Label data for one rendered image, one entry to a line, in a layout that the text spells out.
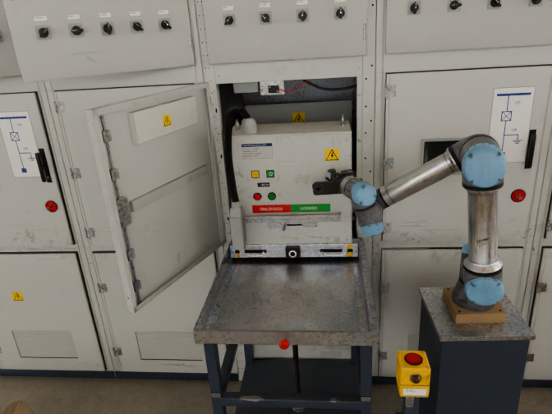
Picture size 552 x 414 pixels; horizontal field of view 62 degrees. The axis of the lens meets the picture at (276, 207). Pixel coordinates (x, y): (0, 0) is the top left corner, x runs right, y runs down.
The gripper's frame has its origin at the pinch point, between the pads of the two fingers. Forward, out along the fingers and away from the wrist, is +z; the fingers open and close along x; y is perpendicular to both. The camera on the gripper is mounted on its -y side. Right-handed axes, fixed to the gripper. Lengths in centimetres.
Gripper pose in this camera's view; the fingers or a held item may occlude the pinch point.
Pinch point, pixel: (325, 177)
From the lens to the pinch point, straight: 181.6
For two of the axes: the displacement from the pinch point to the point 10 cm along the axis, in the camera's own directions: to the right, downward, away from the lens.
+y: 9.7, -1.6, 1.7
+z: -2.1, -2.3, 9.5
